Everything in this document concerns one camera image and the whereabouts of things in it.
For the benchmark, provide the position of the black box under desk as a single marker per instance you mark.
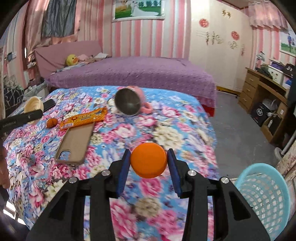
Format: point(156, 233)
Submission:
point(260, 113)

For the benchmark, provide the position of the purple polka dot bed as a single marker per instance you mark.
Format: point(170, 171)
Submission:
point(146, 72)

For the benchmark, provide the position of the tan phone case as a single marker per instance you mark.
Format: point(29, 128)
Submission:
point(74, 144)

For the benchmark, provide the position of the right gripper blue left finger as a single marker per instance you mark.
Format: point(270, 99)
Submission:
point(123, 172)

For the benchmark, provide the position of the white wardrobe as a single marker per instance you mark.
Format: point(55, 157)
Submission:
point(221, 42)

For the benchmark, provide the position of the white storage box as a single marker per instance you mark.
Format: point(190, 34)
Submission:
point(277, 75)

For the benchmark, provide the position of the yellow duck plush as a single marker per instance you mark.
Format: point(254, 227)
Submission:
point(71, 60)

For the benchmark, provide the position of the beige round shell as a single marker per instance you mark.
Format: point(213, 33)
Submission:
point(34, 103)

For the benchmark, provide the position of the floral beige curtain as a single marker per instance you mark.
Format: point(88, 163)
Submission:
point(287, 166)

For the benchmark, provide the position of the pink valance curtain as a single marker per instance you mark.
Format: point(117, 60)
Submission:
point(266, 14)

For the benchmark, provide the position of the floral blue bed cover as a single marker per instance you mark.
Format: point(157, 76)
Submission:
point(65, 202)

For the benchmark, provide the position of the framed wedding photo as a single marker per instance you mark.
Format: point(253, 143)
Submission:
point(138, 10)

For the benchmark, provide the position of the small framed couple photo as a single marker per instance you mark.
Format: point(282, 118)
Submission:
point(287, 41)

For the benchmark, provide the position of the black phone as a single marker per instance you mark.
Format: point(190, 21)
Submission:
point(48, 105)

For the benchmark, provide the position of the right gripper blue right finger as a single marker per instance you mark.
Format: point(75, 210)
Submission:
point(175, 176)

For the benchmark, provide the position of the small desk lamp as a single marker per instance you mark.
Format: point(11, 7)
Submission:
point(260, 58)

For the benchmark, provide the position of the small brown nut shell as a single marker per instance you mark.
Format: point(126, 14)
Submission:
point(52, 122)

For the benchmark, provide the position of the grey window curtain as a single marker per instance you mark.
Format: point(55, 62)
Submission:
point(59, 19)

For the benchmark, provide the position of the pink metal mug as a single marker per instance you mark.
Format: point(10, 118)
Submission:
point(131, 101)

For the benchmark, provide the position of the orange biscuit pack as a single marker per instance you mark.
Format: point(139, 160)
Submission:
point(84, 118)

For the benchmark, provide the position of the pink headboard cover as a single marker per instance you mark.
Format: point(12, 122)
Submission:
point(53, 57)

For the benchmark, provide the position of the orange round lid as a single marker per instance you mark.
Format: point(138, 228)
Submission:
point(148, 160)

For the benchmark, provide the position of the light blue laundry basket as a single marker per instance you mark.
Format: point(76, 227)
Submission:
point(267, 193)

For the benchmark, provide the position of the wooden desk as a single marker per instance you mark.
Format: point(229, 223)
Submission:
point(258, 87)

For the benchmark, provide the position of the white fan under desk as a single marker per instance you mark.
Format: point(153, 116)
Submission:
point(272, 105)

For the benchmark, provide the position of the person's left hand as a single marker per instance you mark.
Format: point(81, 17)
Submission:
point(4, 174)

